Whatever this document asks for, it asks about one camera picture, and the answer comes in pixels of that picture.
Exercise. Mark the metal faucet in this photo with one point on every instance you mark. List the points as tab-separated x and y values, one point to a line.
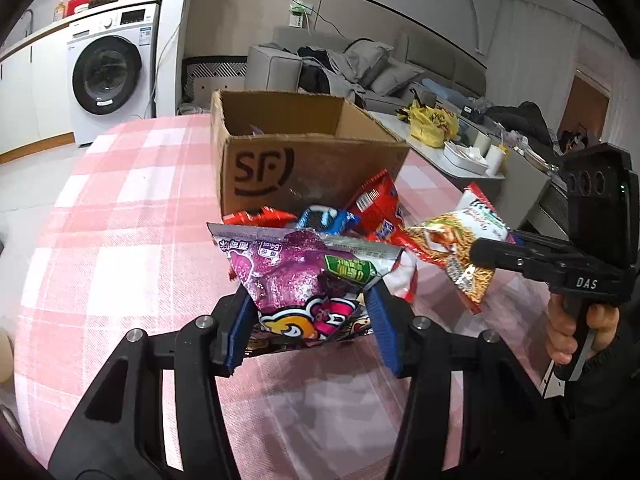
29	19

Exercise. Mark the pink checked tablecloth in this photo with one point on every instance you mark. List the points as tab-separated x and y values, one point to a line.
125	240

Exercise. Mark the white food container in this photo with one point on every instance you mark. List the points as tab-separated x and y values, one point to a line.
465	157

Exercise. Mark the red box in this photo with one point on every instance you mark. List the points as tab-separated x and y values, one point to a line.
81	5

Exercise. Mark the small red snack packet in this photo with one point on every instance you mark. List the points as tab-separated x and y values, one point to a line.
255	217

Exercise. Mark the grey sofa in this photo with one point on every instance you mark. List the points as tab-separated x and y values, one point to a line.
450	65

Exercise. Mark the white cup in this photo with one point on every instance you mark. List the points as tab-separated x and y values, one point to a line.
496	160

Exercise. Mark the white washing machine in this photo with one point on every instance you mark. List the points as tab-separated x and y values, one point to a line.
107	70

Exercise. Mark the grey pillow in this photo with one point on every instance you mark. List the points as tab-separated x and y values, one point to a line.
367	60
397	77

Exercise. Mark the person's right forearm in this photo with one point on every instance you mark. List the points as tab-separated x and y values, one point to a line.
610	405

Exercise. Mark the white curtain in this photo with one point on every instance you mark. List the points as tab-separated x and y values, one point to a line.
535	45

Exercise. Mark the white coffee table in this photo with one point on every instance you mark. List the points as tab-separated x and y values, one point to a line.
525	190

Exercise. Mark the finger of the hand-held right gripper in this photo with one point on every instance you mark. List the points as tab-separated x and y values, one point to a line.
505	256
542	242

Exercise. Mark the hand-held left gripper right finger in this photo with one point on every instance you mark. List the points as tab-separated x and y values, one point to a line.
382	325

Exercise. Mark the black clothing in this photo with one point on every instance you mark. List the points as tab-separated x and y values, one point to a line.
312	72

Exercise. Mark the blue cookie packet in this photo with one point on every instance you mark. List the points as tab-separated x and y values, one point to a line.
325	219

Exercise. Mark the white wall socket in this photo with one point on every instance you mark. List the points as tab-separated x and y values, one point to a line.
298	14

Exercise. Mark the brown cardboard box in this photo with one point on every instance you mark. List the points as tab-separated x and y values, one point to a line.
310	165

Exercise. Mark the black patterned panel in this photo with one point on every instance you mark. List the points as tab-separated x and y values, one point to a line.
215	66

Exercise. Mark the red packet with blue logo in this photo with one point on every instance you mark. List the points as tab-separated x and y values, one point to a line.
375	205

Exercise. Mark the person's right hand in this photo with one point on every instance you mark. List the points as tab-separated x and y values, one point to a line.
556	332

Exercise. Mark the dark clothes pile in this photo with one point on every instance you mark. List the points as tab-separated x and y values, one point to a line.
525	122

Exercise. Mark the purple snack packet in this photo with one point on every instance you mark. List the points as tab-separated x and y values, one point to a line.
290	275

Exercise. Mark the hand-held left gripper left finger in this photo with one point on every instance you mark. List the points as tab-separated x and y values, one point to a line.
240	327

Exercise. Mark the white and red snack packet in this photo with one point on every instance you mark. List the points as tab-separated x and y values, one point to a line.
404	280

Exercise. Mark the yellow bottle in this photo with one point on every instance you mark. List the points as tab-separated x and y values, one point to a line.
60	10

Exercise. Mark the yellow plastic bag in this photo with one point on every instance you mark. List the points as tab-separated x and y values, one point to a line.
432	125

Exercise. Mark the orange noodle snack packet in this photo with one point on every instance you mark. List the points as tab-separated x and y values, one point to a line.
450	245

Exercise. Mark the wooden door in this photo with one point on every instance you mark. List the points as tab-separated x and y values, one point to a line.
585	105

